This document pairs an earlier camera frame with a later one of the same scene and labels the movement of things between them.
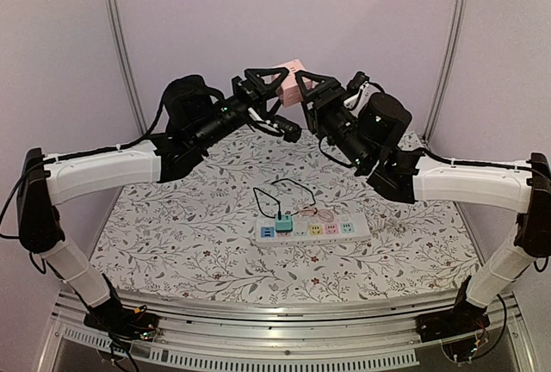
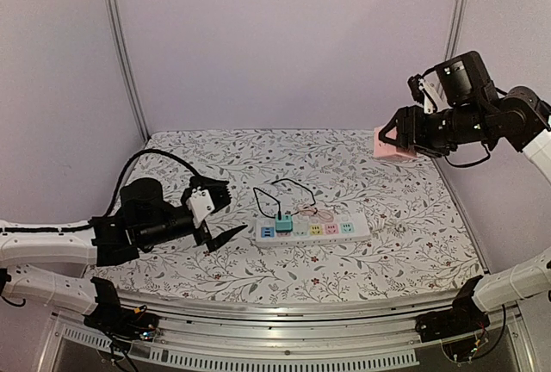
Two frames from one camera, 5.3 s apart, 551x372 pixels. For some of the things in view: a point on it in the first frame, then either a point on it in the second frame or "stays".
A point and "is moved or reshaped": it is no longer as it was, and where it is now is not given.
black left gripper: [258, 96] to [204, 237]
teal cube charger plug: [285, 224] stays
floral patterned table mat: [260, 216] stays
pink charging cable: [322, 213] stays
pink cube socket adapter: [288, 89] is moved or reshaped
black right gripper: [326, 96] to [413, 129]
